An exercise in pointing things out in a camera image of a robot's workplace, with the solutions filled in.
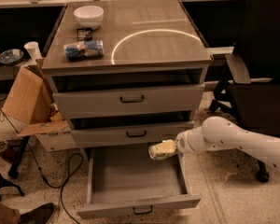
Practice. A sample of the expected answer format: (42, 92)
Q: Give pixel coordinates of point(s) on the white paper cup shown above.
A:
(33, 50)

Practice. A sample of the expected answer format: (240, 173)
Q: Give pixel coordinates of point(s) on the brown tape roll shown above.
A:
(7, 153)

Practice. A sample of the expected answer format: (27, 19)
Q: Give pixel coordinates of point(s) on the bottom grey drawer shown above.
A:
(124, 180)

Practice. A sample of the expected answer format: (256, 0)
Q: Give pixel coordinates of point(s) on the brown cardboard box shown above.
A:
(30, 102)

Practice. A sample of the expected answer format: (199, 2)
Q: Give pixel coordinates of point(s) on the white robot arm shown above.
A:
(215, 134)

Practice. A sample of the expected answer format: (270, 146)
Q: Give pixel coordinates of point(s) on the top grey drawer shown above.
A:
(110, 95)

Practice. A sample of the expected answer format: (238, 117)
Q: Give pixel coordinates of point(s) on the black office chair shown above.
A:
(249, 85)

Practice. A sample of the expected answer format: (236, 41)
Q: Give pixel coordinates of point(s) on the person's brown trouser leg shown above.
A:
(9, 215)

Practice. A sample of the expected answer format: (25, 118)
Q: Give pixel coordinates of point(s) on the person's dark shoe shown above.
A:
(41, 215)

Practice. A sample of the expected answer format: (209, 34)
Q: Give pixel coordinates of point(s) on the yellow-tinted gripper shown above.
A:
(184, 143)

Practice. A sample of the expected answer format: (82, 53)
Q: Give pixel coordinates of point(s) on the middle grey drawer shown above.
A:
(128, 130)

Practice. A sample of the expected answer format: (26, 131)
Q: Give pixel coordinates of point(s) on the white printed cardboard box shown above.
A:
(55, 141)

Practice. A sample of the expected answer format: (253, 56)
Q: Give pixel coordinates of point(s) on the blue soda can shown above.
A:
(84, 49)

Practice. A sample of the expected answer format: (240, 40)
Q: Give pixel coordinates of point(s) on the dark blue plate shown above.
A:
(11, 57)

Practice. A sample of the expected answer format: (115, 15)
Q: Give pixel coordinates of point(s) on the grey drawer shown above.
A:
(110, 95)
(124, 180)
(128, 130)

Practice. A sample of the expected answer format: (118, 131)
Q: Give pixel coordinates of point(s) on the grey drawer cabinet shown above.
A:
(139, 36)

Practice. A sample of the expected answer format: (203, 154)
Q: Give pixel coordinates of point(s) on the small dark snack packet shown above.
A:
(84, 34)

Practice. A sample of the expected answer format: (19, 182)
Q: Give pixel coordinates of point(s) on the white bowl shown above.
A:
(89, 16)

